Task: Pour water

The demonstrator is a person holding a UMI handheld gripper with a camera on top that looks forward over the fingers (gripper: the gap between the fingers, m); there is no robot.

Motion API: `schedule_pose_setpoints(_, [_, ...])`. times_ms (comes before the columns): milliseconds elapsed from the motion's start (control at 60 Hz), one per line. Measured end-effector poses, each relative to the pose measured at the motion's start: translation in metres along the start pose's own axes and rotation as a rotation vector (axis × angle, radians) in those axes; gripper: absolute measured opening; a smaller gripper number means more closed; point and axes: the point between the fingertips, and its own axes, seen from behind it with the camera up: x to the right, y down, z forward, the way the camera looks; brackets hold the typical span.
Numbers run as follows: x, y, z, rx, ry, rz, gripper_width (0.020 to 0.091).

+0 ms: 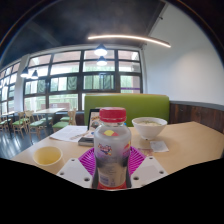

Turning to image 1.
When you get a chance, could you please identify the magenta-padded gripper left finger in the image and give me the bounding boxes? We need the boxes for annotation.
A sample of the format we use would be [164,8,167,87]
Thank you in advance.
[56,146,98,190]

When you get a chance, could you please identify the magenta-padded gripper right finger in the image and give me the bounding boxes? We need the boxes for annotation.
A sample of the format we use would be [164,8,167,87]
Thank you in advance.
[126,145,169,189]

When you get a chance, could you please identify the red-capped clear drink bottle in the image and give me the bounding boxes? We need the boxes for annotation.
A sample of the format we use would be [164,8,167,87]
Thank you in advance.
[93,106,132,191]

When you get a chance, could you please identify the small dark box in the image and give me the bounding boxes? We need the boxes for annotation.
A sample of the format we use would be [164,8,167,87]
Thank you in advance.
[77,135,95,148]

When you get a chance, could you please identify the white paper sheets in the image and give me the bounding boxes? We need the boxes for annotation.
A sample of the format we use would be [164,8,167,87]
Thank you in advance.
[49,124,89,143]

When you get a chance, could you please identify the white ceramic bowl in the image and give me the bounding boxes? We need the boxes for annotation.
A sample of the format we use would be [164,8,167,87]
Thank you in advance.
[131,116,168,141]

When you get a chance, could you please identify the group of green-seated wooden chairs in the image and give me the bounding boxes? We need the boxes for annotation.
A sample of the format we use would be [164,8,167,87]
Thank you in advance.
[0,109,78,138]

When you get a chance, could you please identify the green upholstered bench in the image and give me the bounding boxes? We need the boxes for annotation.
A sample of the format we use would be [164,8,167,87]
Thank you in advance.
[83,93,171,128]

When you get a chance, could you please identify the wooden dining table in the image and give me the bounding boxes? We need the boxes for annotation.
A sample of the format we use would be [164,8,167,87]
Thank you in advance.
[34,107,68,116]
[1,110,18,118]

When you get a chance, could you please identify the large black-framed window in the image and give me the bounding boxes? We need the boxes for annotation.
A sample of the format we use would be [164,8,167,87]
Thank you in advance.
[0,49,144,114]

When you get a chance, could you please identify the group of pendant lamps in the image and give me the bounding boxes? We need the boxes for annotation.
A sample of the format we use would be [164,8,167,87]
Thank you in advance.
[19,43,109,80]

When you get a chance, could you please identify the curved linear ceiling light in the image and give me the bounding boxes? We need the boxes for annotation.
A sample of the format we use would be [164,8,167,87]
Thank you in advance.
[87,34,172,49]

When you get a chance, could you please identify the cream mug with yellow handle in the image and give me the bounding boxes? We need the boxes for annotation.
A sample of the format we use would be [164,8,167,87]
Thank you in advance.
[32,145,65,168]

